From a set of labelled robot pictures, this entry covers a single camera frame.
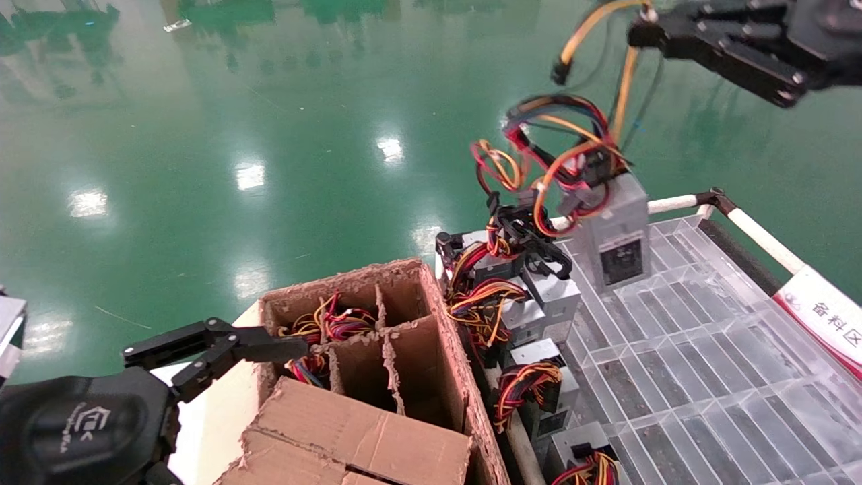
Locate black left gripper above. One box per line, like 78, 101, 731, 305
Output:
0, 318, 312, 485

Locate clear plastic compartment tray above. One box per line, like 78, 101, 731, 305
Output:
559, 214, 862, 485

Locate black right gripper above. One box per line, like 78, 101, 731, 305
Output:
628, 0, 862, 108

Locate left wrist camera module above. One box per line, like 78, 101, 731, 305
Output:
0, 286, 29, 386

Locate silver power supply black cables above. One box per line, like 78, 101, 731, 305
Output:
485, 204, 583, 325

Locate white red label sign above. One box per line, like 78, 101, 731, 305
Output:
771, 265, 862, 381

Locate worn cardboard divider box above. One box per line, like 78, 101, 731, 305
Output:
215, 258, 512, 485

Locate silver power supply coloured cables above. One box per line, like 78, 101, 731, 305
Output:
494, 339, 581, 435
547, 424, 624, 485
277, 290, 379, 390
470, 0, 664, 292
434, 230, 533, 297
446, 280, 536, 351

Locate white tube rack frame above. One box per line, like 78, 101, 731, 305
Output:
502, 187, 862, 485

